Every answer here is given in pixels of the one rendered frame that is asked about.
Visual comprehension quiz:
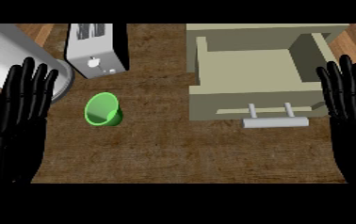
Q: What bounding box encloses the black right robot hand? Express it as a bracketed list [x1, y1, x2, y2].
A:
[317, 54, 356, 184]

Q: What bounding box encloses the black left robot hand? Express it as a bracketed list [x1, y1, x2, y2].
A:
[0, 56, 60, 184]

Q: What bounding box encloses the green cup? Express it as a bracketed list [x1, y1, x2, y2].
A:
[83, 91, 125, 127]

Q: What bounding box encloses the beige open drawer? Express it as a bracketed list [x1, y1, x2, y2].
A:
[188, 32, 340, 122]

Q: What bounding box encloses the large silver cylinder pot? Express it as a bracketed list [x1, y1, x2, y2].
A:
[0, 24, 78, 104]

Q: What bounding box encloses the silver toaster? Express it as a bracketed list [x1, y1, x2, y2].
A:
[64, 24, 131, 80]

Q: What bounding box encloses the beige cabinet body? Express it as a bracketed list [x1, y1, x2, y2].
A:
[185, 24, 351, 75]

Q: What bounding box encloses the grey drawer handle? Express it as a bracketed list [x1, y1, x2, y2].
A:
[243, 102, 311, 129]

